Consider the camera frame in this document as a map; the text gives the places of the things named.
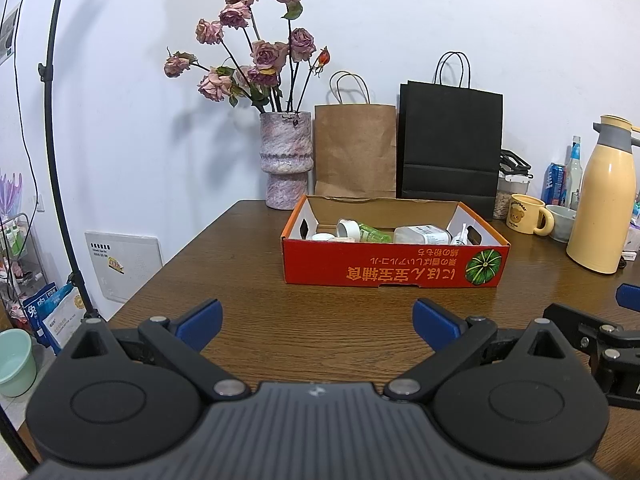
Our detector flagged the black light stand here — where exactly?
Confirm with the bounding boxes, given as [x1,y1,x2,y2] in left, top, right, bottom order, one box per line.
[37,0,108,323]

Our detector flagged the blue drink can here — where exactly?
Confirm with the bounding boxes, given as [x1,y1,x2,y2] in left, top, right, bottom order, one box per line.
[542,162,567,207]

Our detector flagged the yellow thermos jug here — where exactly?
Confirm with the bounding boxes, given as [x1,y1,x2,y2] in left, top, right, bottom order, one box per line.
[566,115,640,275]

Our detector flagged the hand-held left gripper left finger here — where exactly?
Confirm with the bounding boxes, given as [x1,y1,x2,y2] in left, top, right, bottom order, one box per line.
[70,298,252,402]

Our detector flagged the green plastic bottle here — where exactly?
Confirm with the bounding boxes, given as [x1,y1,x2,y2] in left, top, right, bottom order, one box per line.
[359,223,394,244]

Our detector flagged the clear plastic bottle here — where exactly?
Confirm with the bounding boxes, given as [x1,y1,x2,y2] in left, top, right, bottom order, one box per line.
[565,135,585,211]

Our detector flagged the pink mottled vase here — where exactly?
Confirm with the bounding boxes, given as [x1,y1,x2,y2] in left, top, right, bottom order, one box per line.
[259,111,315,210]

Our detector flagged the white rectangular bottle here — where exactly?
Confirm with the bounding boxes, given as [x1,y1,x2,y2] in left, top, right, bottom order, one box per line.
[393,225,451,246]

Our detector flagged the clear food container black lid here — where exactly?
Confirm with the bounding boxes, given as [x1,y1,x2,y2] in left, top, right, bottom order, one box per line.
[492,150,532,221]

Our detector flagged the pale green cup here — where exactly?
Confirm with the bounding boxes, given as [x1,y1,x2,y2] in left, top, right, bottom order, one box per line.
[545,204,579,244]

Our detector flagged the blue white bags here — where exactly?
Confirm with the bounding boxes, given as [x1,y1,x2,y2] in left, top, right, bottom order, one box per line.
[22,282,84,352]

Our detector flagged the white wall panel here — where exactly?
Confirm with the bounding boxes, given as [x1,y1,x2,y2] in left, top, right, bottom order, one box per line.
[84,230,164,304]

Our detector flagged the purple plastic hangers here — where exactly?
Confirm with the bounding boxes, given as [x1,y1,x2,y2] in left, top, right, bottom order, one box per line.
[0,172,24,219]

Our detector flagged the brown paper bag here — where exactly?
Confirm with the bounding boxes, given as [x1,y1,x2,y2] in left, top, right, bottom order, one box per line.
[314,71,399,199]

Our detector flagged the dried pink roses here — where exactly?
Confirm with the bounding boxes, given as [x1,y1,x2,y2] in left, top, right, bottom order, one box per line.
[164,0,332,114]

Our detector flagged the green plastic bucket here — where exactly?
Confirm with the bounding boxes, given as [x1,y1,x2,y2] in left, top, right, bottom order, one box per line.
[0,329,39,399]

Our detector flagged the metal wire rack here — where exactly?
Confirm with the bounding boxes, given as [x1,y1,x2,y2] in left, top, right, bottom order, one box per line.
[0,212,47,332]

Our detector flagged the yellow bear mug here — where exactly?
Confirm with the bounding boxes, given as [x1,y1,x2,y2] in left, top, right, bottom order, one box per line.
[505,193,555,236]

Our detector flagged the wall picture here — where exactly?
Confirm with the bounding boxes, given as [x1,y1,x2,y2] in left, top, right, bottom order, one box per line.
[0,2,21,64]

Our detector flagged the black lamp cable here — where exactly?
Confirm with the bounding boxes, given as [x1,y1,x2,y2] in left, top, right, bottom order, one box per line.
[0,0,43,311]

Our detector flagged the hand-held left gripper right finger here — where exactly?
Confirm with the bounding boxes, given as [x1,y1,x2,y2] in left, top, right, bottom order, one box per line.
[384,297,568,402]

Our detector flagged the black paper bag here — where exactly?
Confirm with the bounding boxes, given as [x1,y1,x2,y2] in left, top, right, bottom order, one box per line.
[396,51,504,221]

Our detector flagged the red cardboard box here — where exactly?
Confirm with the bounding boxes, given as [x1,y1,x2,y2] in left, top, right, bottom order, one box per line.
[281,195,511,290]

